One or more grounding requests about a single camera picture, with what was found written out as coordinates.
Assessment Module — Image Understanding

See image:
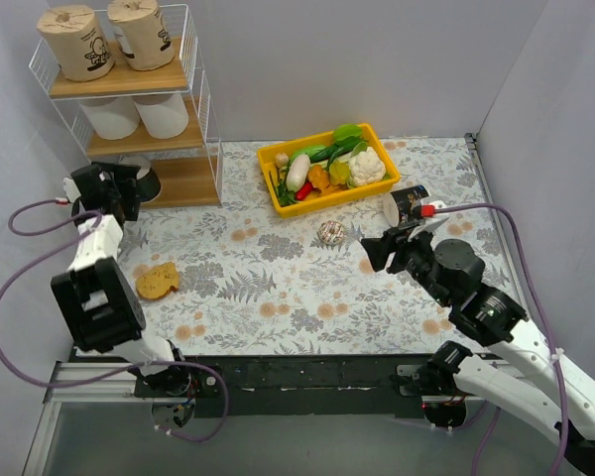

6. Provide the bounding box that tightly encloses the toast bread slice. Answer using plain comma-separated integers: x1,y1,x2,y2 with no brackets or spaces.
135,262,179,300

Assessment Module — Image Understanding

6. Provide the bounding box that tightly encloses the white wire wooden shelf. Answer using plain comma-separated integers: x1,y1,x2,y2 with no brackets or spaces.
29,4,222,207

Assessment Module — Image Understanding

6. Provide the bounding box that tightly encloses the red chili pepper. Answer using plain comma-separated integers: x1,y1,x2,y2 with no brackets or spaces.
294,181,314,201

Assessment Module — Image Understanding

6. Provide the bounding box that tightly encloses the white radish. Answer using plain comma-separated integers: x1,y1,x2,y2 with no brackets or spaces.
286,154,310,192

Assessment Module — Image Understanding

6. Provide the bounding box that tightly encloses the black roll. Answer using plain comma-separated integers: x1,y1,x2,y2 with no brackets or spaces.
383,185,429,227
120,156,162,202

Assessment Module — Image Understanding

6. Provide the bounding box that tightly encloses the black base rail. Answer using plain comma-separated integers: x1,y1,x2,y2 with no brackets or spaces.
45,354,480,429

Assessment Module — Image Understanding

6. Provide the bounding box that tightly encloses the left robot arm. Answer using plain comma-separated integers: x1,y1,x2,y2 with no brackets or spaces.
51,163,191,397

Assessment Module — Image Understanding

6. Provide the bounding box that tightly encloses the white toilet paper roll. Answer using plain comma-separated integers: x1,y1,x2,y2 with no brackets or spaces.
79,96,141,141
132,93,189,140

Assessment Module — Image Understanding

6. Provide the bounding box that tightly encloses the green leafy vegetable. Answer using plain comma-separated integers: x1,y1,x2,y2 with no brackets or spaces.
332,123,363,145

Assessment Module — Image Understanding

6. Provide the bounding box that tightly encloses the green cucumber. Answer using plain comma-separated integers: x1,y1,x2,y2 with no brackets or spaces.
309,144,339,164

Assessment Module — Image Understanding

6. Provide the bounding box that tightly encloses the brown paper roll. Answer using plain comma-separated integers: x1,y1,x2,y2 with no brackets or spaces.
36,4,115,82
107,0,175,71

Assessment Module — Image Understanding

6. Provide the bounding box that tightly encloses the yellow plastic bin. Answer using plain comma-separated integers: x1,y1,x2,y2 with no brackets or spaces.
258,123,401,218

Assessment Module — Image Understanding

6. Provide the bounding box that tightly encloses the floral table mat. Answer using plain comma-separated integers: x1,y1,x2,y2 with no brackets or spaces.
75,137,520,357

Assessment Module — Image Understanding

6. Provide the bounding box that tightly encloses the small mushroom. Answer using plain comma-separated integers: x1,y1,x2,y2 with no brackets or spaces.
275,153,290,169

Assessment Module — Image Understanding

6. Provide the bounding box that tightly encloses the white cauliflower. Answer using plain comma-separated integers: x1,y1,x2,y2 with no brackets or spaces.
348,147,386,187

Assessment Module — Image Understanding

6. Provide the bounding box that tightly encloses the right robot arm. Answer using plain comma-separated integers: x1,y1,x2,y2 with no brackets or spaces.
361,227,595,475

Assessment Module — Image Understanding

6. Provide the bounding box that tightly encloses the orange yellow pepper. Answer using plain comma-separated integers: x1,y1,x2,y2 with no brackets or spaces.
307,165,330,191

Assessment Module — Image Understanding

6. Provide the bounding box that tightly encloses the green herb sprig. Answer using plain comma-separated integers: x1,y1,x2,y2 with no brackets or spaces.
269,167,298,207

